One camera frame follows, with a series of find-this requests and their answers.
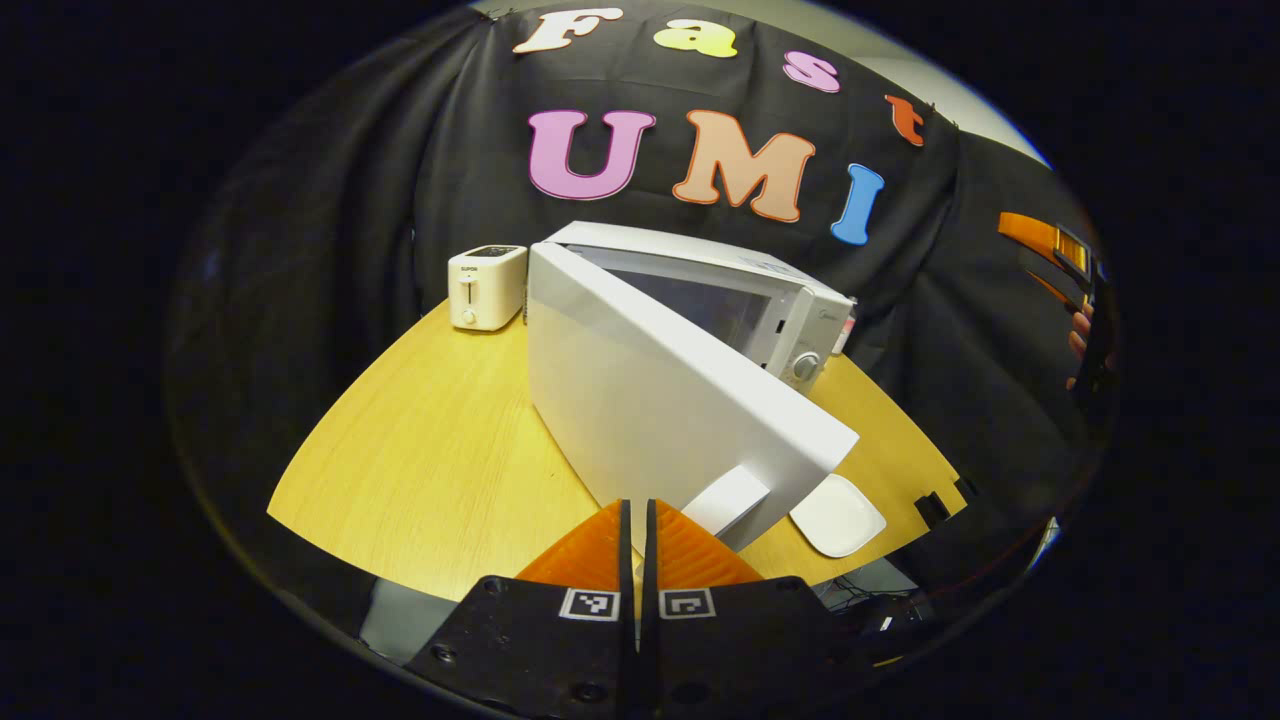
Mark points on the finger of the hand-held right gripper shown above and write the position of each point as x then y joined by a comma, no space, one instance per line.
1050,285
1040,235

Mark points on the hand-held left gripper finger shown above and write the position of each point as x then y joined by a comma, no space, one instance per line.
628,640
648,640

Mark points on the white microwave oven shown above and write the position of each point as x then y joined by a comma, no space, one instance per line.
640,400

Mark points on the small pink-label bottle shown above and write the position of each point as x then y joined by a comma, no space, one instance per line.
846,330

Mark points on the white square plate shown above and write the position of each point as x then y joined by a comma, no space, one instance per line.
838,515

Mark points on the white toaster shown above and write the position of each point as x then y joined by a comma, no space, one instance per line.
487,290

